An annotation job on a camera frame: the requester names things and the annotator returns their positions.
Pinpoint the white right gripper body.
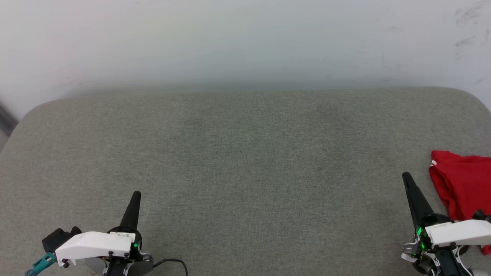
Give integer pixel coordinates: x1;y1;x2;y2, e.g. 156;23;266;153
400;214;491;265

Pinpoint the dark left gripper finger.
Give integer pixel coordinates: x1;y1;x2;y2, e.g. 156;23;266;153
119;191;142;230

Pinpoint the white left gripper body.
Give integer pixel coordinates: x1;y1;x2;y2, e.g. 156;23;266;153
55;226;154;276

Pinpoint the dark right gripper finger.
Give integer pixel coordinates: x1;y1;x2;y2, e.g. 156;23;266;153
402;171;436;227

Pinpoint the red and white garment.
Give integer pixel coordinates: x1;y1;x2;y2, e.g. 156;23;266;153
428;150;491;256

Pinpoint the grey fabric sofa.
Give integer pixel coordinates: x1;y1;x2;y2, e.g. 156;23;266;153
0;87;491;276

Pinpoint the teal left cable connector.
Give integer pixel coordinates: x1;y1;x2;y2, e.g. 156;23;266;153
25;252;56;276

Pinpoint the dark wall baseboard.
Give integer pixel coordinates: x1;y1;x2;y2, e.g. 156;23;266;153
0;103;19;135

